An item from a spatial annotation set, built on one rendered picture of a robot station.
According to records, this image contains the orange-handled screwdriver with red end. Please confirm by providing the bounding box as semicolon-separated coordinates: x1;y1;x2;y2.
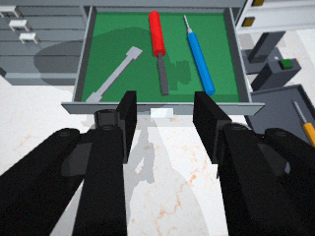
294;102;315;147

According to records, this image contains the blue-handled tool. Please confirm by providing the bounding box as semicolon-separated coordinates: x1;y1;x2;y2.
184;16;216;95

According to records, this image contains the dark grey drawer chest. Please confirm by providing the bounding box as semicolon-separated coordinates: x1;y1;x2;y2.
0;0;265;122

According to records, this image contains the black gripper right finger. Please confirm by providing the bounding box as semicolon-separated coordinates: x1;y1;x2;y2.
193;91;315;236

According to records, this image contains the white tool board on black stand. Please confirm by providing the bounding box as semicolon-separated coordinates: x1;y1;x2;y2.
235;0;315;75

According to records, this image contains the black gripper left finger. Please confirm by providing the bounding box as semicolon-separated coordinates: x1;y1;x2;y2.
0;90;137;236

